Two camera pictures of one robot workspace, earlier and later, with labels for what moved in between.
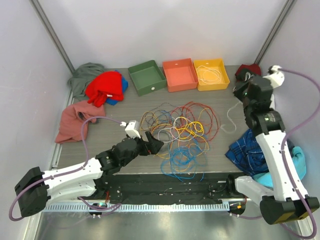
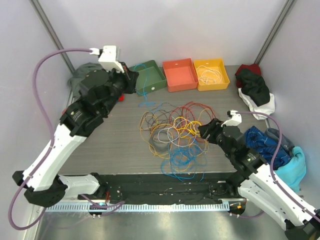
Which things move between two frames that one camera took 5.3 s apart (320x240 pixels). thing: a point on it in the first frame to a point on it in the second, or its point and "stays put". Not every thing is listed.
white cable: [209, 75] stays put
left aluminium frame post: [53, 35] stays put
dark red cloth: [254, 68] stays put
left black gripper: [153, 144] to [130, 79]
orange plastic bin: [180, 75] stays put
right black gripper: [240, 87] to [212, 128]
